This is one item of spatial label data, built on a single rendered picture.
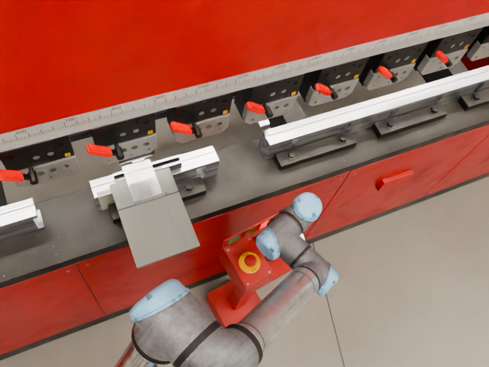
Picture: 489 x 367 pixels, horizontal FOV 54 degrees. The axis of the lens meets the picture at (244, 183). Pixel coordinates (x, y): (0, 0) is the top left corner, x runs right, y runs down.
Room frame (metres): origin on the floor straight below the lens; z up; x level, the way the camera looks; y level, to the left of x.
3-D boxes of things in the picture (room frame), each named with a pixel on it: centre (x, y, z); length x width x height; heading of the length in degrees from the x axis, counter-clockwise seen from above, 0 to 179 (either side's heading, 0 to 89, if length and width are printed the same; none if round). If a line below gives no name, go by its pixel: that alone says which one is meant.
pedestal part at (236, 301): (0.56, -0.11, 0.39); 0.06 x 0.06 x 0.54; 45
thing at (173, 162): (0.64, 0.29, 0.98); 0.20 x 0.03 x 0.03; 127
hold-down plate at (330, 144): (0.94, -0.21, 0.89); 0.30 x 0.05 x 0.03; 127
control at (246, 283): (0.56, -0.11, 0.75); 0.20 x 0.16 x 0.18; 135
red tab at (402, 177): (1.11, -0.60, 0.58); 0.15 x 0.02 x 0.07; 127
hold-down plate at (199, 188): (0.60, 0.24, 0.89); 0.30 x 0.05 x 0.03; 127
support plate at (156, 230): (0.50, 0.22, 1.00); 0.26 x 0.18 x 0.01; 37
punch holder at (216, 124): (0.73, 0.17, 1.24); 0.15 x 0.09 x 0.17; 127
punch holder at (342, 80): (0.97, -0.15, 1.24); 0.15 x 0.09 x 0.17; 127
